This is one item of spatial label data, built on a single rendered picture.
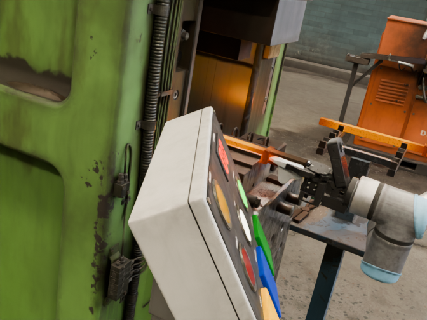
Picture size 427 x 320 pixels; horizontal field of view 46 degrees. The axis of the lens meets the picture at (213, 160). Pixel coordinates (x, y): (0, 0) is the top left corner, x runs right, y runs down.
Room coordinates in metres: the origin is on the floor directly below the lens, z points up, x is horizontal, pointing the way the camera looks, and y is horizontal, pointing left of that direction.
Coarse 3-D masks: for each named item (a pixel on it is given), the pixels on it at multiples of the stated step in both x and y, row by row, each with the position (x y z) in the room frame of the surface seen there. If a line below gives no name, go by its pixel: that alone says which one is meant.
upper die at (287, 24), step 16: (208, 0) 1.11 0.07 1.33; (224, 0) 1.10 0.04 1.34; (240, 0) 1.08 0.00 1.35; (256, 0) 1.07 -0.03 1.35; (272, 0) 1.06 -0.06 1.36; (288, 0) 1.11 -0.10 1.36; (304, 0) 1.22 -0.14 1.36; (208, 16) 1.11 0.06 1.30; (224, 16) 1.10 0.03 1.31; (240, 16) 1.08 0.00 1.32; (256, 16) 1.07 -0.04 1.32; (272, 16) 1.06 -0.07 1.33; (288, 16) 1.13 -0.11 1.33; (224, 32) 1.09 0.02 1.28; (240, 32) 1.08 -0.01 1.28; (256, 32) 1.07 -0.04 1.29; (272, 32) 1.05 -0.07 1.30; (288, 32) 1.15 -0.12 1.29
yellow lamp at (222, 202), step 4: (216, 188) 0.49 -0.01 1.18; (220, 192) 0.50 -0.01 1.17; (220, 196) 0.49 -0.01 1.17; (220, 200) 0.48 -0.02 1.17; (224, 200) 0.50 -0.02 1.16; (220, 204) 0.48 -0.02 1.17; (224, 204) 0.49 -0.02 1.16; (224, 208) 0.49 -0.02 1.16; (224, 212) 0.48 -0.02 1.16; (228, 212) 0.50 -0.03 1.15; (224, 216) 0.47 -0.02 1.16; (228, 216) 0.49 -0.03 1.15; (228, 220) 0.48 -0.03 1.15
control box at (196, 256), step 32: (192, 128) 0.67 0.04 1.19; (160, 160) 0.58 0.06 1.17; (192, 160) 0.54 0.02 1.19; (160, 192) 0.47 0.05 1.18; (192, 192) 0.44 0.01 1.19; (224, 192) 0.55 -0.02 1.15; (128, 224) 0.42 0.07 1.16; (160, 224) 0.42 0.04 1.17; (192, 224) 0.43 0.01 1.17; (224, 224) 0.47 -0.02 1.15; (160, 256) 0.42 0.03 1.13; (192, 256) 0.43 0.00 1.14; (224, 256) 0.43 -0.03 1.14; (256, 256) 0.60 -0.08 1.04; (160, 288) 0.42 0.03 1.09; (192, 288) 0.43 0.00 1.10; (224, 288) 0.43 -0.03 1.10; (256, 288) 0.49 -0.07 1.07
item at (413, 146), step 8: (320, 120) 1.69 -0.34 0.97; (328, 120) 1.69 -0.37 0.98; (336, 128) 1.67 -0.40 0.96; (344, 128) 1.66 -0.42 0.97; (352, 128) 1.65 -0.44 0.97; (360, 128) 1.65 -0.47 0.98; (368, 136) 1.63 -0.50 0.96; (376, 136) 1.62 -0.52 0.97; (384, 136) 1.61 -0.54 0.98; (392, 136) 1.63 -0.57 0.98; (392, 144) 1.60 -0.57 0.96; (400, 144) 1.59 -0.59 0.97; (408, 144) 1.58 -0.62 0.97; (416, 144) 1.58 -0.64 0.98; (424, 152) 1.55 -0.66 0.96
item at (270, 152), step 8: (224, 136) 1.22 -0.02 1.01; (232, 144) 1.19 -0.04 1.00; (240, 144) 1.18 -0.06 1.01; (248, 144) 1.19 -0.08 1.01; (256, 152) 1.16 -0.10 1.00; (264, 152) 1.14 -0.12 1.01; (272, 152) 1.15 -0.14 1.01; (280, 152) 1.16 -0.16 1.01; (264, 160) 1.14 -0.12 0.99; (296, 160) 1.12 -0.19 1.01; (304, 160) 1.13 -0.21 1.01
